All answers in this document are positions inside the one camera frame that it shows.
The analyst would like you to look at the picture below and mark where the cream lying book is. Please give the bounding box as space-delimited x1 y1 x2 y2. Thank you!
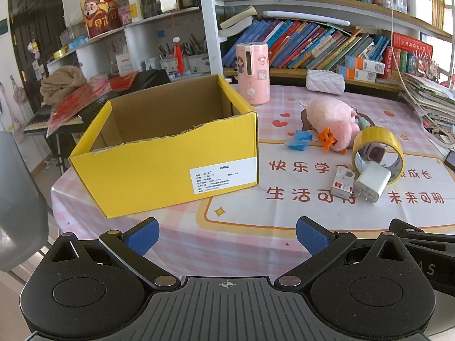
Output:
219 5 258 38

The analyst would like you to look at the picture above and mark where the yellow cardboard box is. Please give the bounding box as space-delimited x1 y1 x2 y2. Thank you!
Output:
68 74 259 219

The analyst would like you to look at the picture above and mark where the long row of colourful books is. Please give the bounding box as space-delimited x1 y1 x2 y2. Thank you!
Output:
222 18 392 72

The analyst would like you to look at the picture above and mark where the yellow tape roll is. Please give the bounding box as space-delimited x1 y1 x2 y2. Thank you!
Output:
352 126 406 185

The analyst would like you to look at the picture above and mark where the white square stationery holder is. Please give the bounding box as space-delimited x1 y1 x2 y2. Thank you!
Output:
407 0 433 25

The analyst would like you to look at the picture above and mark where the dark wooden door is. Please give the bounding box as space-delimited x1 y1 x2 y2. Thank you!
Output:
8 0 66 105

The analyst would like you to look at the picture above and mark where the white pen holder with pens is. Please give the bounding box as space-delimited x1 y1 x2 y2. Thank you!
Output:
185 35 210 73
158 43 178 73

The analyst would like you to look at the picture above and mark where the red plastic packet bundle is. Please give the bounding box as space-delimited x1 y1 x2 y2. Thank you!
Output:
46 78 111 132

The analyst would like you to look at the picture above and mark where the big black case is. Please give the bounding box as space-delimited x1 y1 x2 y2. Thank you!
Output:
134 69 171 91

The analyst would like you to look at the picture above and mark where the small white battery pack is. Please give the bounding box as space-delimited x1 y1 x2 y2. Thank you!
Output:
330 167 357 200

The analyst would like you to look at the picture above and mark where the grey green plastic item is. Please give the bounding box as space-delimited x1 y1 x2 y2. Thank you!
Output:
356 115 377 130

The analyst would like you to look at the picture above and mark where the pink cylindrical humidifier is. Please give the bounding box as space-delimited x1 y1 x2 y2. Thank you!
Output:
235 42 271 106

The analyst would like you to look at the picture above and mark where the beige crumpled cloth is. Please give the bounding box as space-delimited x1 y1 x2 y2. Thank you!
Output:
40 66 88 106

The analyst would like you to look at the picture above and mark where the red fortune god figure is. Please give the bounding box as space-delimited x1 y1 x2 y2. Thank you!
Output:
80 0 121 39

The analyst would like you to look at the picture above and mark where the small pink chick plush toy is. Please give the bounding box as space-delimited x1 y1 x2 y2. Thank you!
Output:
285 121 360 154

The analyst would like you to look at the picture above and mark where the stack of papers and notebooks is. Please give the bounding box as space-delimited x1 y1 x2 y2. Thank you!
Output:
398 73 455 130

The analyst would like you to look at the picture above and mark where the flat red packet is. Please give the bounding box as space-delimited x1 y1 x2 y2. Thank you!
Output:
108 72 140 93

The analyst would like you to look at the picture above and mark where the grey plastic chair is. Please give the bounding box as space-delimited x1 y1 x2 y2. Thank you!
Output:
0 131 48 272

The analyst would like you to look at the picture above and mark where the red printed box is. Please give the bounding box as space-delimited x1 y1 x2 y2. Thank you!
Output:
391 32 434 79

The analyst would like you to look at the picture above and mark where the red and white small box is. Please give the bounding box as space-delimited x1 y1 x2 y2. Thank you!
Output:
115 54 133 76

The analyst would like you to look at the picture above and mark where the orange and white small box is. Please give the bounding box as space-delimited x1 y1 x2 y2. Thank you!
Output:
345 55 386 76
336 65 377 83

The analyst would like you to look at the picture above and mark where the white jar with yellow label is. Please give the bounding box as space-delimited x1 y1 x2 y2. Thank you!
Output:
128 0 144 24

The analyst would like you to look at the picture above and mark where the red tassel ornament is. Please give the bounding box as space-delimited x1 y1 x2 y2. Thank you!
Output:
172 36 186 74

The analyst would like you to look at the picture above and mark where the white power adapter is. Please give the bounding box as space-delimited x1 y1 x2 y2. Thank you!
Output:
354 161 392 204

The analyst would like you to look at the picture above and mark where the slim black case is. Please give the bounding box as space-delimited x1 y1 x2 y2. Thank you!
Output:
76 90 123 123

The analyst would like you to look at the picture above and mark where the white wooden bookshelf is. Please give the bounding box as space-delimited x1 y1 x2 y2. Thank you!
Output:
46 0 455 93

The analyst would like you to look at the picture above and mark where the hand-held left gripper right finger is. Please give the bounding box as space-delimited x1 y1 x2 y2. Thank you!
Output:
274 216 409 290

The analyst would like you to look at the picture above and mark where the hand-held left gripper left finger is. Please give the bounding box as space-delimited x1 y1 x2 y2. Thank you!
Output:
46 217 180 290

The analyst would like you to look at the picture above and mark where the wooden side desk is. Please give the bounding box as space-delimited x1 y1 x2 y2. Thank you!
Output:
23 106 86 136

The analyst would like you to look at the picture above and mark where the white hanging cable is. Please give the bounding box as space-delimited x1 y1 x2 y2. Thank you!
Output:
386 0 455 148

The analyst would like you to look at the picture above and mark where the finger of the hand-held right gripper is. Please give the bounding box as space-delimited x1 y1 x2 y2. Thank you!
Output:
389 218 455 292

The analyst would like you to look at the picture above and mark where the white quilted pouch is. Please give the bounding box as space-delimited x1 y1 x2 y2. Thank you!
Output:
306 69 346 95

